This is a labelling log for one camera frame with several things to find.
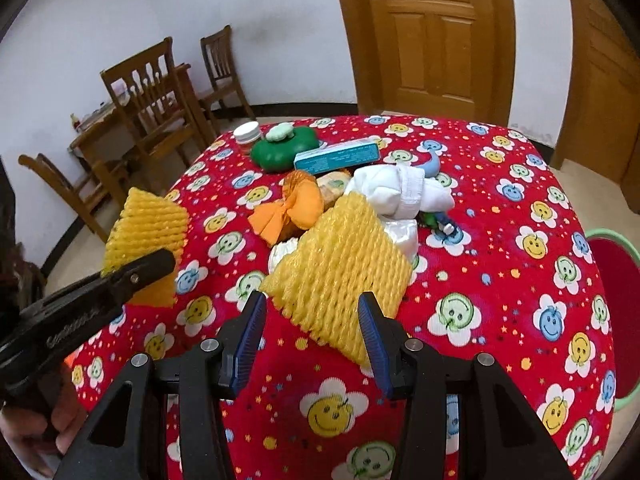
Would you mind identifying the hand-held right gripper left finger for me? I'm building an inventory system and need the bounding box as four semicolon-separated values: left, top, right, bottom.
52;290;268;480

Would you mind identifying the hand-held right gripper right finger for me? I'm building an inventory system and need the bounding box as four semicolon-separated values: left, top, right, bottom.
357;291;573;480

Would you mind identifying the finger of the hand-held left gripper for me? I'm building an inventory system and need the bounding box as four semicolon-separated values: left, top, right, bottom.
75;248;177;313

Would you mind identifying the small yellow foam net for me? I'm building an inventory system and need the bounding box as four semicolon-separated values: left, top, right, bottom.
101;187;191;308

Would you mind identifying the large yellow foam net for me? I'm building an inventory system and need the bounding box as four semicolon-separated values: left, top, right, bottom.
260;191;415;366

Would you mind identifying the white cloth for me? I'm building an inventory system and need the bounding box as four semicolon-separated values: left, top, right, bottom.
345;161;456;221

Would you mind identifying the yellow orange snack packet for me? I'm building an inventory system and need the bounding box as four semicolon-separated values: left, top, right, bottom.
317;170;354;209

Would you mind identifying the red basin with green rim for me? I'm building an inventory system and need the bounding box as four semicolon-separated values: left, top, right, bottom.
584;228;640;414

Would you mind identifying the person's left hand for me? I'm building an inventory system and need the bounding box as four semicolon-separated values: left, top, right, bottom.
0;365;91;478

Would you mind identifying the wooden slat back chair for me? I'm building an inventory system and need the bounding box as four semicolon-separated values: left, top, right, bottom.
200;25;257;122
100;37;207;182
18;152;129;244

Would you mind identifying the blue green toy figure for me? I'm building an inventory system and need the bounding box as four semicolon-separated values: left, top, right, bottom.
419;211;459;237

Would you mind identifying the wooden dining table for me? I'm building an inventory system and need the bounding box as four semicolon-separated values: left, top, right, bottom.
69;62;222;173

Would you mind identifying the red flower print tablecloth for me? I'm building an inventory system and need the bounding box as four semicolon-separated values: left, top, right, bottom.
65;115;618;480

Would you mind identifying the white lidded jar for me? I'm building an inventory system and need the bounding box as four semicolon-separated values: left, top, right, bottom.
233;122;262;159

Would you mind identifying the light blue plastic toy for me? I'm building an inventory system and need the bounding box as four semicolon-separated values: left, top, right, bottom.
414;151;444;179

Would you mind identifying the teal carton box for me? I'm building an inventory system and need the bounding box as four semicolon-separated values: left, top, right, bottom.
293;137;381;175

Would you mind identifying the wooden panel door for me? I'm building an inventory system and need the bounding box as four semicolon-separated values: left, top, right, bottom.
329;0;517;127
550;0;640;187

